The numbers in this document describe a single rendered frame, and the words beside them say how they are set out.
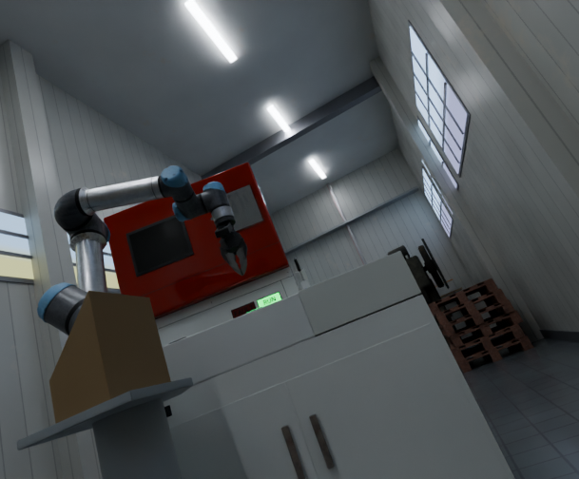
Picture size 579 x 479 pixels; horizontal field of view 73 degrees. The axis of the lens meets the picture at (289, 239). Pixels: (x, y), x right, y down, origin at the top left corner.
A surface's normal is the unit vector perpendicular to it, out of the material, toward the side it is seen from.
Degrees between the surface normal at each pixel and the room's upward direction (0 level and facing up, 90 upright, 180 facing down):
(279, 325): 90
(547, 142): 90
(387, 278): 90
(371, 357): 90
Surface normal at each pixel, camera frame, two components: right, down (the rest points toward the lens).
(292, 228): -0.35, -0.20
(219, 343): -0.10, -0.31
